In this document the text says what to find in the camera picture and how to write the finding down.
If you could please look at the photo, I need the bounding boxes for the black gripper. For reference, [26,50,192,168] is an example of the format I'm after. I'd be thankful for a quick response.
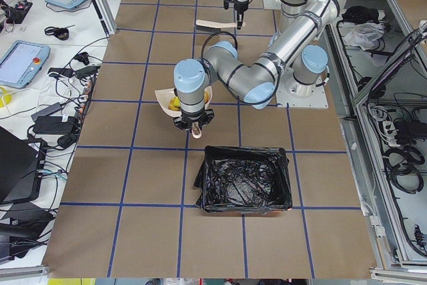
[223,0,249,29]
[173,108,214,132]

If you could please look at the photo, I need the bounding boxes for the yellow green sponge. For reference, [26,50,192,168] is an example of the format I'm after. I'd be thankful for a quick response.
[169,97,181,108]

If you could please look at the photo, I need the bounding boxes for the white hand brush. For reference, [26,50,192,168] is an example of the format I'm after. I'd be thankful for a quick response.
[195,19,246,33]

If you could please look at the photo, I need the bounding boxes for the white plastic dustpan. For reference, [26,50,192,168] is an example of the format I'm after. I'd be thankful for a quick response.
[154,85,214,139]

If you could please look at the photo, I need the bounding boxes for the pink bin with black bag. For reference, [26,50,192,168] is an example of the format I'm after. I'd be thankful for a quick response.
[193,146,293,214]

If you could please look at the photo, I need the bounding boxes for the black power adapter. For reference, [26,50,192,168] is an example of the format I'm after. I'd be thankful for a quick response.
[33,116,79,135]

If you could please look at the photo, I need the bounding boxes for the black laptop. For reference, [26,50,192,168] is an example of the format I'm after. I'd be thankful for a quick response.
[1,128,47,205]

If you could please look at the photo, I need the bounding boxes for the teach pendant near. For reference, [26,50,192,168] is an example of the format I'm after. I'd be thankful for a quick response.
[1,40,51,89]

